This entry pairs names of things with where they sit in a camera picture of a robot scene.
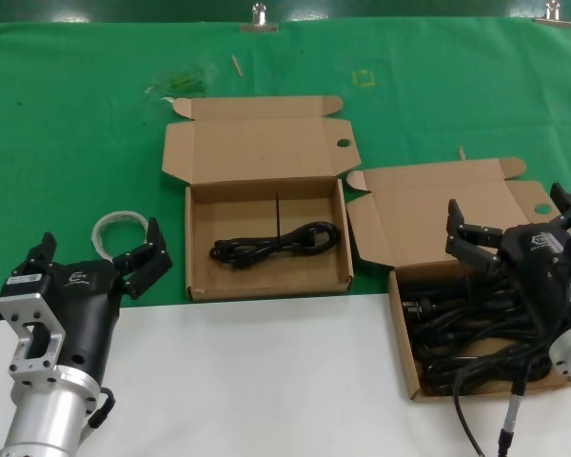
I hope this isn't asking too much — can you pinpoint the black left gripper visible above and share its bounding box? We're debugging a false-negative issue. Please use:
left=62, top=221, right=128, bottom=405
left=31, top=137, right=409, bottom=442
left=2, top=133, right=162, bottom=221
left=7, top=217, right=174, bottom=383

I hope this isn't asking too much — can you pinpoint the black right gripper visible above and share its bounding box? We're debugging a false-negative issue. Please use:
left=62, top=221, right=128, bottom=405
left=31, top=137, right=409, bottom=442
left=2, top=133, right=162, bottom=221
left=444, top=182, right=571, bottom=345

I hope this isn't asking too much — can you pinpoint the black power cord zip-tied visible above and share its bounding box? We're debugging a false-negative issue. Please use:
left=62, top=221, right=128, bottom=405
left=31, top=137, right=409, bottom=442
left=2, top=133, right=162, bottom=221
left=207, top=191, right=343, bottom=261

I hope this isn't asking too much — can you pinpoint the open cardboard box round hole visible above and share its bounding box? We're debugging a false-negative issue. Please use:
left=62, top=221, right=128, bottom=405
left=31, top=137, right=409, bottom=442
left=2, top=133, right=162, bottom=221
left=160, top=93, right=361, bottom=303

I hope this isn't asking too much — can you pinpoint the white tape roll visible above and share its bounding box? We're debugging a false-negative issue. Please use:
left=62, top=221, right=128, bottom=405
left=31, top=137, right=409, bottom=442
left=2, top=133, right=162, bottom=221
left=91, top=209, right=149, bottom=262

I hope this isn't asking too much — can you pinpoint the green table cloth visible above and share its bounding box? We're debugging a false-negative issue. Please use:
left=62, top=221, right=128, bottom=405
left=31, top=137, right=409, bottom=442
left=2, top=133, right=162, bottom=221
left=0, top=17, right=571, bottom=318

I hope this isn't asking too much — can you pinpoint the silver binder clip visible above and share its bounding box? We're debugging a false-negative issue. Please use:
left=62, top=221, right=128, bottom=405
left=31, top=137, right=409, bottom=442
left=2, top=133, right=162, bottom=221
left=535, top=0, right=571, bottom=28
left=240, top=2, right=280, bottom=33

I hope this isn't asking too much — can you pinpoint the open cardboard box holding cords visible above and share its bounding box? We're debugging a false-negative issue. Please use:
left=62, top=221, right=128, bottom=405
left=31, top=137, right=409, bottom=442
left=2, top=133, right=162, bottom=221
left=345, top=156, right=571, bottom=401

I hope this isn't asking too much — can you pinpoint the silver left wrist bracket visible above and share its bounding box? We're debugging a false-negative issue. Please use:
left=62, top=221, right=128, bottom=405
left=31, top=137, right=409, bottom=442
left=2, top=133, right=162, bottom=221
left=0, top=291, right=67, bottom=384

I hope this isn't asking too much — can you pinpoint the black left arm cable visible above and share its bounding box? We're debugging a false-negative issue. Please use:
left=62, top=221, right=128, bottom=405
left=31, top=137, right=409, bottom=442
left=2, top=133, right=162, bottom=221
left=83, top=387, right=119, bottom=445

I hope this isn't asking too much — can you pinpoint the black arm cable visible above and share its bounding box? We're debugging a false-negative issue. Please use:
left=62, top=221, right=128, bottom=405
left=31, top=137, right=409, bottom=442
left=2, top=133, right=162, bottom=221
left=83, top=387, right=119, bottom=445
left=451, top=349, right=553, bottom=457

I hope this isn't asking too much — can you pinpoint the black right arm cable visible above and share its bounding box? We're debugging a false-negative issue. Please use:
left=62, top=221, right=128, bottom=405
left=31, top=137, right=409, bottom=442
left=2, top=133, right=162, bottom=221
left=451, top=349, right=553, bottom=457

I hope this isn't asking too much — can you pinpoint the cable with metal connector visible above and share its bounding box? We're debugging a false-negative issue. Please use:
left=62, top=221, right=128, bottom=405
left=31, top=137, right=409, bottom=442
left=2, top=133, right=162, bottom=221
left=498, top=354, right=532, bottom=457

